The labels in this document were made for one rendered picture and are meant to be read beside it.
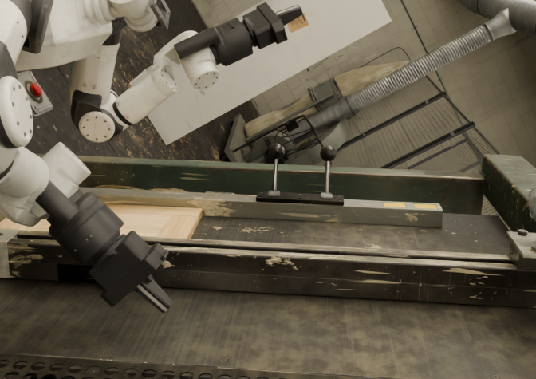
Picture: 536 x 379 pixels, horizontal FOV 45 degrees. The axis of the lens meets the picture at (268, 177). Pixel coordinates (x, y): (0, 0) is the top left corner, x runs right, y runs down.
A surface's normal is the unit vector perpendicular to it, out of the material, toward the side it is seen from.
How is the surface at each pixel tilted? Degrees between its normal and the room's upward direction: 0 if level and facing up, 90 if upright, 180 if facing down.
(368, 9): 90
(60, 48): 82
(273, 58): 90
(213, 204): 90
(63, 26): 47
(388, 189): 90
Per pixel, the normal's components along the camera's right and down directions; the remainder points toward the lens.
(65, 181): 0.21, 0.02
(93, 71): 0.09, 0.55
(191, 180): -0.08, 0.29
